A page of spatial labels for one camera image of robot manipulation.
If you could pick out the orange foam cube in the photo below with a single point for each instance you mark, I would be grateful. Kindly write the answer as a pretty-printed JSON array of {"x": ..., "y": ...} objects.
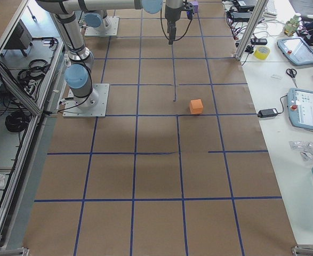
[{"x": 196, "y": 107}]

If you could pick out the purple foam cube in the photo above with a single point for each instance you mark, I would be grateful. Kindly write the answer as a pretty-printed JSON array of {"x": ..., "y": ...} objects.
[{"x": 195, "y": 6}]

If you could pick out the yellow tape roll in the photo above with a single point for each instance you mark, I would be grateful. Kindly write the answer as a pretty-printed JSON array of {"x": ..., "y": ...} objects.
[{"x": 262, "y": 52}]

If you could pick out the black power adapter brick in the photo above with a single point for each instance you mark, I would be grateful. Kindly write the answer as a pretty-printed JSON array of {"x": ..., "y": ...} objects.
[{"x": 265, "y": 113}]

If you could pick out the brown paper table cover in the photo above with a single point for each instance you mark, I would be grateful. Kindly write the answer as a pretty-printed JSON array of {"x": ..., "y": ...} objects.
[{"x": 151, "y": 178}]

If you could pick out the upper teach pendant tablet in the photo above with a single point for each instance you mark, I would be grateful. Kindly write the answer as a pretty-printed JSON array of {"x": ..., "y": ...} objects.
[{"x": 297, "y": 51}]

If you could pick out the teach pendant tablet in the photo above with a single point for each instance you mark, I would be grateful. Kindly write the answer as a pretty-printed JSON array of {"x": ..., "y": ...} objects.
[
  {"x": 300, "y": 108},
  {"x": 297, "y": 51}
]

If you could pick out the grey electronics box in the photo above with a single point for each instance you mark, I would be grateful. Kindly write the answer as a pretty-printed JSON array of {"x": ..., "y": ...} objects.
[{"x": 20, "y": 39}]

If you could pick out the lower teach pendant tablet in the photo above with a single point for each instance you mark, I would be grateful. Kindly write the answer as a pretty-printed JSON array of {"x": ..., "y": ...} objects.
[{"x": 300, "y": 108}]

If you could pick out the bag of metal screws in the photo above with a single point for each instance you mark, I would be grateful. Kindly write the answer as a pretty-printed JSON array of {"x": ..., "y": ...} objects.
[{"x": 304, "y": 147}]

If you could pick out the aluminium frame post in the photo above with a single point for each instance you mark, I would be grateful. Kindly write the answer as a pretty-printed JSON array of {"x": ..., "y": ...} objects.
[{"x": 253, "y": 21}]

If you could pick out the black handled scissors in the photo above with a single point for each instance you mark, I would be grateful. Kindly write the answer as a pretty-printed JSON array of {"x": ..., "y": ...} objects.
[{"x": 292, "y": 74}]

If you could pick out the aluminium frame rail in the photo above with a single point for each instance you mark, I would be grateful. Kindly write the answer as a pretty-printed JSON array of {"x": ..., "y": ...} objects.
[{"x": 14, "y": 87}]

